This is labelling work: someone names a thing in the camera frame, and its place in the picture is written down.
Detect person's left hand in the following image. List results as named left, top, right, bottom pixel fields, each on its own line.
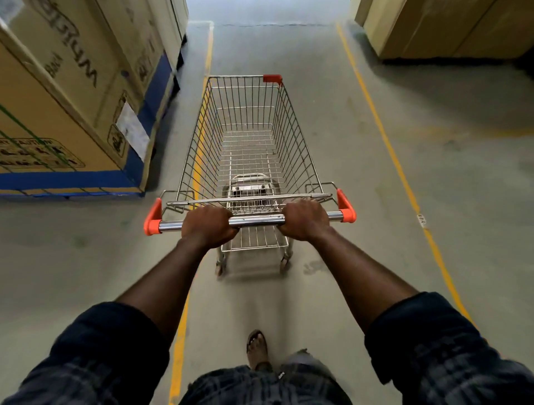
left=181, top=205, right=239, bottom=250

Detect person's right hand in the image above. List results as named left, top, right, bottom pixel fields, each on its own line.
left=277, top=199, right=331, bottom=243

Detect metal wire shopping cart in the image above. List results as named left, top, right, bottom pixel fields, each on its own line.
left=144, top=74, right=357, bottom=277

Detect person's right forearm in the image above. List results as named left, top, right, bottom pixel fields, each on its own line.
left=311, top=227, right=419, bottom=334

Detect person's left forearm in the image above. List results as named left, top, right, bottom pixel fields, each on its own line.
left=115, top=237, right=209, bottom=340

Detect person's foot in sandal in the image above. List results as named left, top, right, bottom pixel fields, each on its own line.
left=246, top=330, right=271, bottom=372

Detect person's grey trousers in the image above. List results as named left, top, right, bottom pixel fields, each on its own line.
left=279, top=350, right=334, bottom=378

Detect large cardboard box blue band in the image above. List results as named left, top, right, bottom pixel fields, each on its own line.
left=0, top=0, right=175, bottom=197

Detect large cardboard appliance box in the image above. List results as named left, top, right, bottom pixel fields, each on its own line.
left=147, top=0, right=189, bottom=71

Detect person's dark plaid shirt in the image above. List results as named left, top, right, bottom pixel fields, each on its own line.
left=0, top=292, right=534, bottom=405

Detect plain large cardboard box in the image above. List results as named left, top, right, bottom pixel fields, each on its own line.
left=355, top=0, right=534, bottom=60

